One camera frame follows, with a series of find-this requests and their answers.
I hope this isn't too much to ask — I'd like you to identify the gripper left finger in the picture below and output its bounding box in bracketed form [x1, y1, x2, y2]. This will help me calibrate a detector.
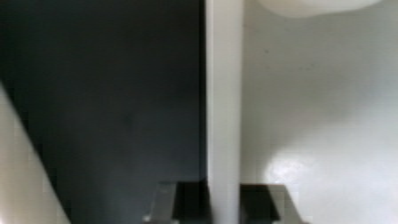
[142, 182, 180, 224]

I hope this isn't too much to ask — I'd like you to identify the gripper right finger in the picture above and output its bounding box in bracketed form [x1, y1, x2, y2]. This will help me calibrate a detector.
[268, 184, 309, 224]

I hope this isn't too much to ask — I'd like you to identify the white square table top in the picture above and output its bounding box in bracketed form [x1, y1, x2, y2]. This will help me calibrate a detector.
[204, 0, 398, 224]

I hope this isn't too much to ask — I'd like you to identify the white front fence wall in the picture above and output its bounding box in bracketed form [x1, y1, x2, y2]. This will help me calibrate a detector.
[0, 85, 71, 224]

